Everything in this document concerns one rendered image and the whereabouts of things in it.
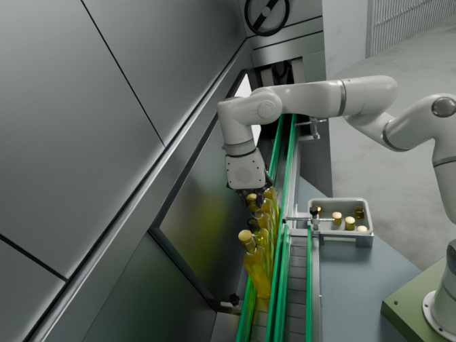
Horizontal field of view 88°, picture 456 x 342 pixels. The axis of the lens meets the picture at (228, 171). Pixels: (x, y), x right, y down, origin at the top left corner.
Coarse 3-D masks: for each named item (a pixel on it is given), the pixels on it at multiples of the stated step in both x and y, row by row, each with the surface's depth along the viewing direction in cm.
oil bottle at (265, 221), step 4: (264, 212) 73; (252, 216) 73; (264, 216) 71; (268, 216) 73; (260, 220) 71; (264, 220) 71; (268, 220) 72; (260, 224) 71; (264, 224) 70; (268, 224) 72; (272, 224) 77; (268, 228) 71; (272, 228) 76; (272, 232) 76; (272, 236) 75; (272, 240) 75; (276, 240) 81; (276, 244) 80
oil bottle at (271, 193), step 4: (272, 188) 80; (264, 192) 79; (268, 192) 79; (272, 192) 79; (268, 196) 78; (272, 196) 79; (276, 196) 83; (272, 200) 79; (276, 200) 83; (276, 204) 83; (276, 208) 82; (276, 212) 83; (276, 216) 84
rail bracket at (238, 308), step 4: (232, 296) 64; (236, 296) 64; (232, 300) 64; (236, 300) 63; (224, 304) 68; (228, 304) 68; (232, 304) 63; (236, 304) 64; (240, 304) 66; (236, 308) 66; (240, 308) 65; (240, 312) 66
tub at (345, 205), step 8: (312, 200) 102; (320, 200) 101; (328, 200) 100; (336, 200) 99; (344, 200) 97; (352, 200) 96; (360, 200) 95; (320, 208) 104; (328, 208) 102; (336, 208) 101; (344, 208) 100; (352, 208) 99; (368, 208) 91; (320, 216) 103; (328, 216) 102; (344, 216) 99; (352, 216) 98; (368, 216) 88; (320, 224) 100; (328, 224) 99; (344, 224) 97; (360, 224) 95; (368, 224) 86; (320, 232) 90; (328, 232) 88; (336, 232) 87; (344, 232) 86; (352, 232) 86; (360, 232) 85; (368, 232) 84
